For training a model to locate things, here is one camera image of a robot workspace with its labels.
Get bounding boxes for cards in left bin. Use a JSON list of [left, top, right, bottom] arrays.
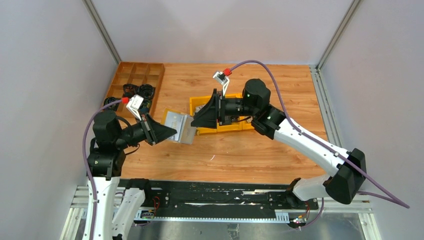
[[194, 104, 205, 114]]

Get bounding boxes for wooden compartment tray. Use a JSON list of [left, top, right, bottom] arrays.
[[104, 61, 165, 116]]

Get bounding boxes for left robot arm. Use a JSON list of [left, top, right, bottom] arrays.
[[83, 110, 177, 240]]

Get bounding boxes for right yellow bin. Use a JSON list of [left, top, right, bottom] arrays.
[[242, 120, 254, 131]]

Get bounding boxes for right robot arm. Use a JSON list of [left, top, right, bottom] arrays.
[[191, 79, 366, 209]]

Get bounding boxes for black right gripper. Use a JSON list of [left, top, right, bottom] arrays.
[[191, 89, 258, 130]]

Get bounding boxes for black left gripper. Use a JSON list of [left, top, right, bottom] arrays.
[[115, 111, 177, 148]]

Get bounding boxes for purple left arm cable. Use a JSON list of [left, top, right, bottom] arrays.
[[82, 98, 125, 240]]

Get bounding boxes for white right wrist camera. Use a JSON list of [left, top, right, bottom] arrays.
[[212, 71, 230, 97]]

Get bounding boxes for yellow leather card holder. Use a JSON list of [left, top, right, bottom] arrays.
[[161, 108, 197, 145]]

